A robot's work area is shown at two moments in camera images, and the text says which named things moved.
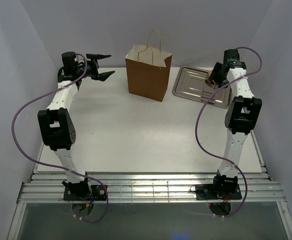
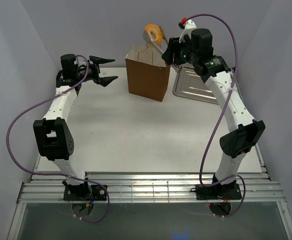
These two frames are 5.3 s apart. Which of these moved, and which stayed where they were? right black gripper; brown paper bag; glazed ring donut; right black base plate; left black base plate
Moved: right black gripper; glazed ring donut
Stayed: left black base plate; right black base plate; brown paper bag
